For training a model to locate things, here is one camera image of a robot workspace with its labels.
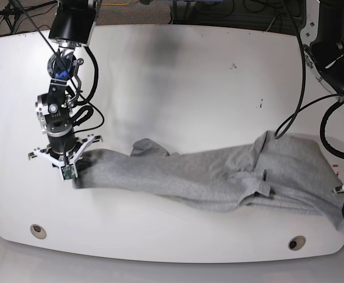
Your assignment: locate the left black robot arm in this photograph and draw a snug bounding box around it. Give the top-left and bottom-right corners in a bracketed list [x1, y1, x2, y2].
[299, 1, 344, 160]

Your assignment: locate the right table cable grommet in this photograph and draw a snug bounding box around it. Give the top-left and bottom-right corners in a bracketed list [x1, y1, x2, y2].
[288, 235, 306, 251]

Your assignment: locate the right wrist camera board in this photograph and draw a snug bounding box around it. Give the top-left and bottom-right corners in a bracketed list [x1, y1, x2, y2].
[60, 164, 77, 180]

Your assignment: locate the table cable grommet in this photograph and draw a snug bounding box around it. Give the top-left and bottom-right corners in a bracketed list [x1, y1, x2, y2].
[30, 224, 47, 240]
[288, 235, 306, 251]

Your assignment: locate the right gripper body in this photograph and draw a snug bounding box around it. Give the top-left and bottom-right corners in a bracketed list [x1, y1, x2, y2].
[28, 134, 102, 167]

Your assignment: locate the left table cable grommet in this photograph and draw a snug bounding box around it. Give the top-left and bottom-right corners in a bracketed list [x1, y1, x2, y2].
[30, 224, 47, 240]

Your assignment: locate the black tripod stand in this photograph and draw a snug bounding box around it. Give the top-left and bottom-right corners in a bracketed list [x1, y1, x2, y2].
[0, 1, 58, 35]

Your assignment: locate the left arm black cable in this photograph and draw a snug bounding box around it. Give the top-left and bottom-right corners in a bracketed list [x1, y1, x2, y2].
[274, 0, 344, 162]

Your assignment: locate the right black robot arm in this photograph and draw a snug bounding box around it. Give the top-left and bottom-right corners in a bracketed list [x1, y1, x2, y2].
[28, 1, 102, 180]

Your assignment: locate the grey T-shirt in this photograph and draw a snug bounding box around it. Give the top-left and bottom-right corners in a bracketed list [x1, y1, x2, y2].
[73, 131, 344, 234]

